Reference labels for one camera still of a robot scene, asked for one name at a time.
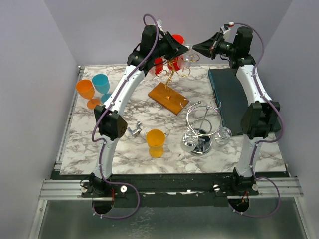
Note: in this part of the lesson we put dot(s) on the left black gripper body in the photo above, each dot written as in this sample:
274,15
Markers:
165,46

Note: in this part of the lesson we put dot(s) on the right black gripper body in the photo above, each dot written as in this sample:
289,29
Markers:
223,48

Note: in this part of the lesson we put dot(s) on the clear wine glass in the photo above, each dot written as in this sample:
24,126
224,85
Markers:
189,57

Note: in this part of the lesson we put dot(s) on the yellow wine glass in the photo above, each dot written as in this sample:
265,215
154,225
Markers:
155,139

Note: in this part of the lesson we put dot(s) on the orange wine glass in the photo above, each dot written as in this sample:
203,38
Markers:
86,90

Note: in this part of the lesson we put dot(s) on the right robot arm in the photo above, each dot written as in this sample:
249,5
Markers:
245,69

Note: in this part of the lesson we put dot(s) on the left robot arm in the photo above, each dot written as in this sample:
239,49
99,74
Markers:
110,123

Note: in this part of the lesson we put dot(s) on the left red wine glass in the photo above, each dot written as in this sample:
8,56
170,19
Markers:
158,67

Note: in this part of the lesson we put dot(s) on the blue wine glass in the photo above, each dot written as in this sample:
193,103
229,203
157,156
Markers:
102,85

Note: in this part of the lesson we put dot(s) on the white cylinder fitting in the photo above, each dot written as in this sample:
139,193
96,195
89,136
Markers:
143,134

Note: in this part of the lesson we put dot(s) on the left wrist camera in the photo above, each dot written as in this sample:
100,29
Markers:
160,24

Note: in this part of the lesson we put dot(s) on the gold wire wine glass rack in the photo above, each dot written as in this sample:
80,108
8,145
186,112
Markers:
163,94

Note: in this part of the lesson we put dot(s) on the chrome wire glass rack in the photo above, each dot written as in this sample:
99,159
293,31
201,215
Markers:
205,120

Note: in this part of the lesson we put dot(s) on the aluminium rail frame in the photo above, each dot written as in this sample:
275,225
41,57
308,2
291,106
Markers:
275,213

